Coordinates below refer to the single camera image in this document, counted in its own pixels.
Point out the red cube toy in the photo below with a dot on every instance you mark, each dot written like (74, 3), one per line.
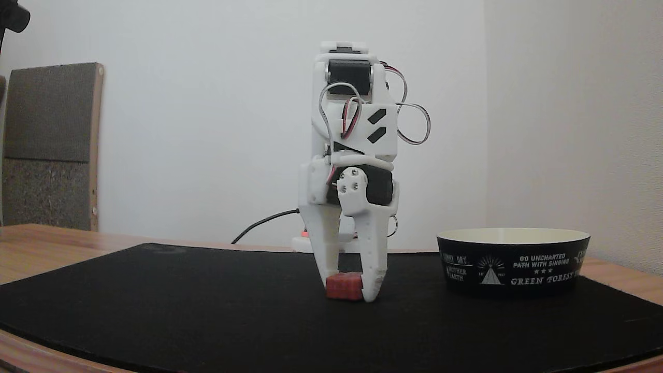
(343, 286)

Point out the black bowl with white print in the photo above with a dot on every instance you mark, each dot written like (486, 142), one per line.
(513, 269)

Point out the black felt mat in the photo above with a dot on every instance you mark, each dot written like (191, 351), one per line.
(207, 311)

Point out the black camera on stand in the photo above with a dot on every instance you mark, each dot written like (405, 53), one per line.
(13, 15)

